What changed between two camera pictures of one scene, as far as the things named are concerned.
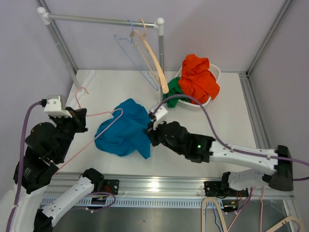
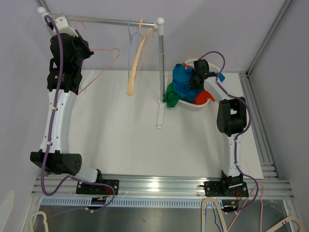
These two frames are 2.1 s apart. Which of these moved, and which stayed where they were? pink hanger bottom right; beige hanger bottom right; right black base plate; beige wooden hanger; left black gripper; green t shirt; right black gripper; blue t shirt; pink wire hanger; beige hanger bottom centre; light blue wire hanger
Moved: pink wire hanger; light blue wire hanger; beige wooden hanger; blue t shirt; right black gripper; left black gripper
Stayed: green t shirt; beige hanger bottom right; beige hanger bottom centre; right black base plate; pink hanger bottom right
